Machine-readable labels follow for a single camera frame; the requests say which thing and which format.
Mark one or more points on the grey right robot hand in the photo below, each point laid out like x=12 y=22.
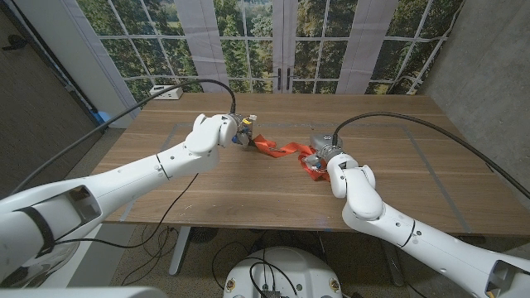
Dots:
x=325 y=147

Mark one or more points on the printed window forest backdrop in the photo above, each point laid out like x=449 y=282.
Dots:
x=248 y=41

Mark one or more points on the grey table leg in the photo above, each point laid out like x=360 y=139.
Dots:
x=391 y=265
x=179 y=252

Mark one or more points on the blue box on floor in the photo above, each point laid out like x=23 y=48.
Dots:
x=103 y=118

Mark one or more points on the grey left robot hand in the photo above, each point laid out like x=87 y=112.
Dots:
x=244 y=130

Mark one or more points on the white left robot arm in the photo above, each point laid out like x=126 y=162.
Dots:
x=116 y=190

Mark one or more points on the grey sneaker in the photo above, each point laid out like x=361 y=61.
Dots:
x=41 y=265

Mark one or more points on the white power strip box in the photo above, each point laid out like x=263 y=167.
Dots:
x=165 y=92

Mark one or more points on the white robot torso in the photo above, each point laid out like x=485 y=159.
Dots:
x=285 y=273

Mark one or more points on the orange ribbon roll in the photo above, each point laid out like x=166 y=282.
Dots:
x=285 y=149

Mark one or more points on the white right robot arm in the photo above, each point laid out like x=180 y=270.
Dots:
x=414 y=232

